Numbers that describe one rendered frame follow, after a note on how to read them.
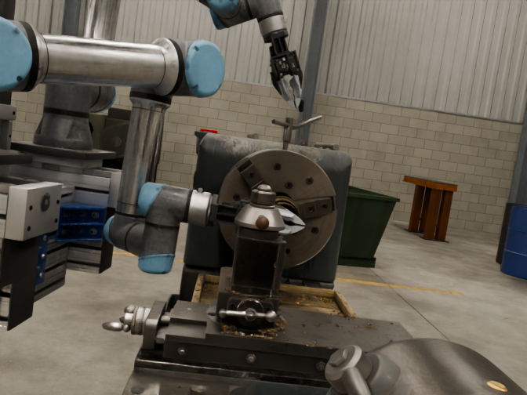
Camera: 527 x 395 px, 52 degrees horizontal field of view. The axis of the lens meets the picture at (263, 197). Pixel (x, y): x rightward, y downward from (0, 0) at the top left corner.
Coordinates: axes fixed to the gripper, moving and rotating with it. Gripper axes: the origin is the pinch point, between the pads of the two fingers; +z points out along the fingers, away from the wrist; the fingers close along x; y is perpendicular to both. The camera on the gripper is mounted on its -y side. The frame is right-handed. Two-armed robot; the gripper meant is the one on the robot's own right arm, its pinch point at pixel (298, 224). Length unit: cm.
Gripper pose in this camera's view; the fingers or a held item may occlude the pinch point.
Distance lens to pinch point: 122.9
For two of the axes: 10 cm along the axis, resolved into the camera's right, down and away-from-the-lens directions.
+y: 0.4, 0.7, -10.0
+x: 1.8, -9.8, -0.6
